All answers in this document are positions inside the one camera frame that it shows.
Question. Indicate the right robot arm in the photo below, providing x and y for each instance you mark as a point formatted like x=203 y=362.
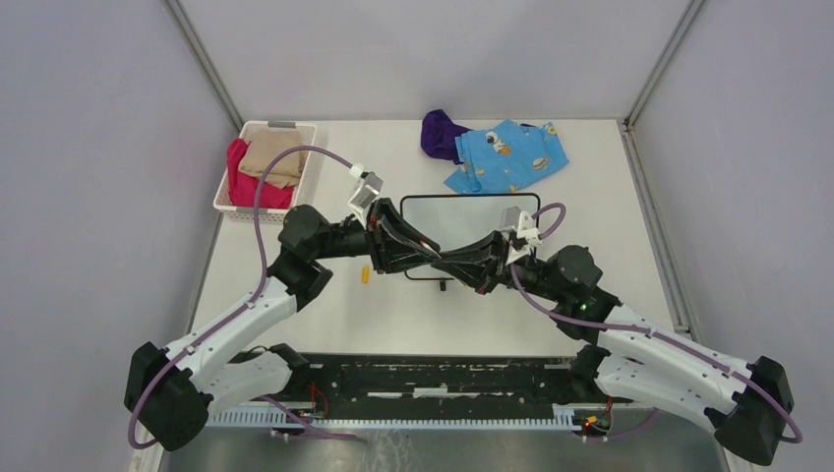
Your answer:
x=745 y=405

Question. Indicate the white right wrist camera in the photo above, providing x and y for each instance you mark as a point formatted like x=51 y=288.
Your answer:
x=520 y=232

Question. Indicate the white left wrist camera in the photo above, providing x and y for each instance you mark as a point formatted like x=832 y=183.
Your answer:
x=367 y=189

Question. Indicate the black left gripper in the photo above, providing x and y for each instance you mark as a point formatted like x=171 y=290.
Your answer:
x=384 y=242

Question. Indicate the purple cloth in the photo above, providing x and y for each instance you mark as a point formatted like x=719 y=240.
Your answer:
x=438 y=135

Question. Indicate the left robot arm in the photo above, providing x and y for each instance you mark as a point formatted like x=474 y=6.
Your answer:
x=173 y=391

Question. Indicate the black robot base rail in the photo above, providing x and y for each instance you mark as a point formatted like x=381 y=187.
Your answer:
x=413 y=391

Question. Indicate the white marker pen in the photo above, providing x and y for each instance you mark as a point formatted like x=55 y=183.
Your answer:
x=430 y=246

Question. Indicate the blue patterned cloth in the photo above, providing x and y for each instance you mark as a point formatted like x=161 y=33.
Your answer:
x=506 y=159

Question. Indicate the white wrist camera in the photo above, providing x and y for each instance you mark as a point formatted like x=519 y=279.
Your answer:
x=367 y=189
x=520 y=232

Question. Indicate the white whiteboard black frame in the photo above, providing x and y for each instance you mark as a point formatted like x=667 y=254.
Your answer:
x=455 y=221

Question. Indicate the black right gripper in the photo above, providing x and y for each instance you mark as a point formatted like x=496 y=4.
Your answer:
x=468 y=264

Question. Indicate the pink cloth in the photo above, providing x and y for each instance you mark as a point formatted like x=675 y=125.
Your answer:
x=242 y=187

